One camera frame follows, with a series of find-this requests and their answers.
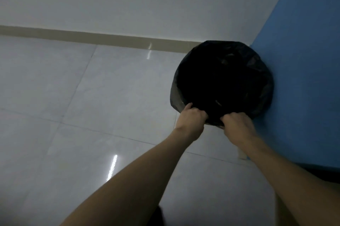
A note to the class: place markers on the person's left hand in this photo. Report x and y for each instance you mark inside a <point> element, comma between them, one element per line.
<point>190,122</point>

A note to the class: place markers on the person's right hand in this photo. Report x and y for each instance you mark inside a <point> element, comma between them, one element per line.
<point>239,127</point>

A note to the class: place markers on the person's right fingers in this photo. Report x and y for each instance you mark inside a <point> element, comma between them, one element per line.
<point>229,118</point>

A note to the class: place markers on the person's left thumb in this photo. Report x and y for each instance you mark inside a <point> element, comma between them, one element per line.
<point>187,107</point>

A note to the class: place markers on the black trash bag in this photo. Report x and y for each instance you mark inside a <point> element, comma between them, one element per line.
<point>221,82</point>

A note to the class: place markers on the person's right forearm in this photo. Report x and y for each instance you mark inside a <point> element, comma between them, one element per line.
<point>294,180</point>

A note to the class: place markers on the person's left forearm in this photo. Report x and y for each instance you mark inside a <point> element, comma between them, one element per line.
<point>127,183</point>

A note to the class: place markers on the beige baseboard strip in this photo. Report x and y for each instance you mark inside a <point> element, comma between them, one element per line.
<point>93,37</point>

